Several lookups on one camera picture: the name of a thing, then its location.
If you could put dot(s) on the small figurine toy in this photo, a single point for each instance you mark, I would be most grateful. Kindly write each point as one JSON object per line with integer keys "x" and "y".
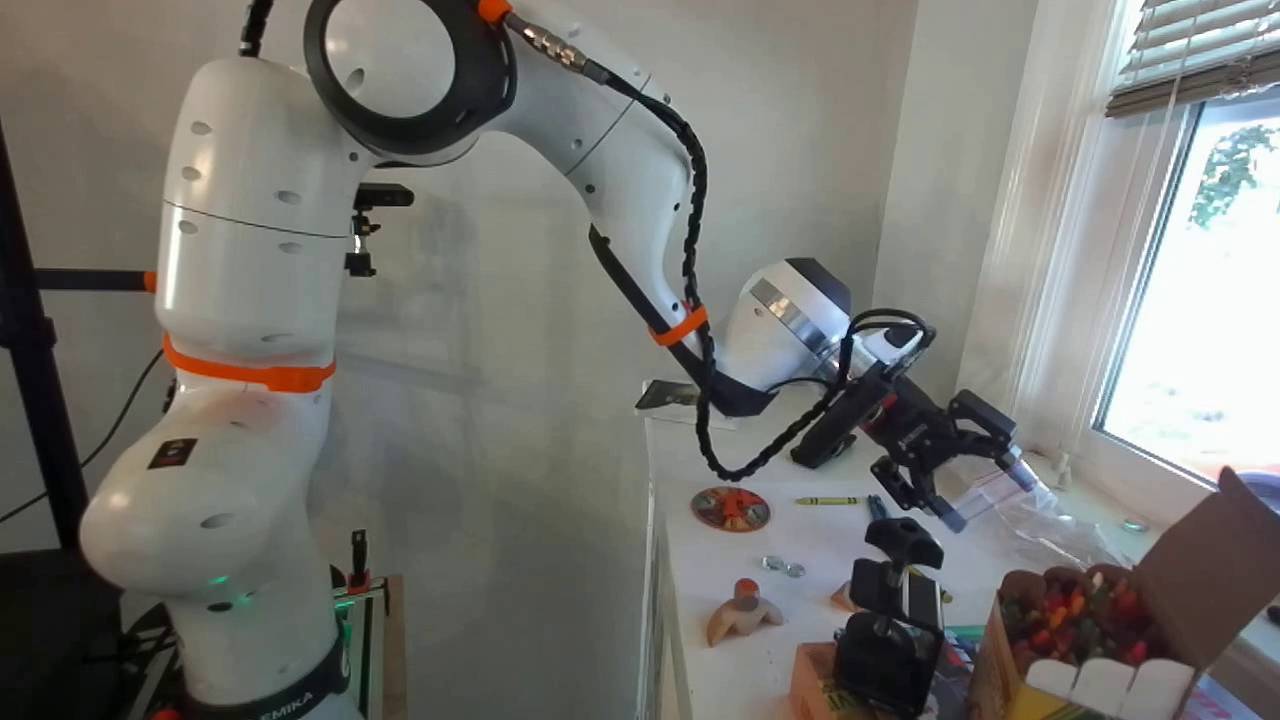
{"x": 743, "y": 614}

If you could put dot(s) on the window blind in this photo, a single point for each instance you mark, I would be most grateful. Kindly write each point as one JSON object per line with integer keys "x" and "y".
{"x": 1198, "y": 48}

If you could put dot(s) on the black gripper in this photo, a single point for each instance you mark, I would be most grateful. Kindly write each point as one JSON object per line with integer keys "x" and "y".
{"x": 917, "y": 438}

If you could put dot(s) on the green crayon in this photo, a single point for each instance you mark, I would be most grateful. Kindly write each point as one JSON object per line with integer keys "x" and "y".
{"x": 824, "y": 500}

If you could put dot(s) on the cardboard box of toys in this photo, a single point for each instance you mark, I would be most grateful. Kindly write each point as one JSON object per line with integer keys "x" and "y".
{"x": 1128, "y": 642}

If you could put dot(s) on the wooden tray box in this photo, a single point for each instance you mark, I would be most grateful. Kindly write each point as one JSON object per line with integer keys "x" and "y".
{"x": 813, "y": 685}

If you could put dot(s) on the clear plastic bag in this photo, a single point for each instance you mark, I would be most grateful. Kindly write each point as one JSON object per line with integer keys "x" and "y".
{"x": 985, "y": 491}

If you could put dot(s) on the bird picture book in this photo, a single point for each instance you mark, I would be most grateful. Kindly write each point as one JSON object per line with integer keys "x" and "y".
{"x": 667, "y": 394}

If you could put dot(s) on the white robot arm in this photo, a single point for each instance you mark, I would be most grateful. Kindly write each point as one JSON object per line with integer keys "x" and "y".
{"x": 417, "y": 258}

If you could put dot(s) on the colourful round disc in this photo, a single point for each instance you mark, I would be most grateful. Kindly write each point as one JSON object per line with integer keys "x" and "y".
{"x": 730, "y": 510}

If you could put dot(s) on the black stereo camera on mount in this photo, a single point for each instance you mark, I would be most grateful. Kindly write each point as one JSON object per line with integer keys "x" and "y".
{"x": 383, "y": 199}

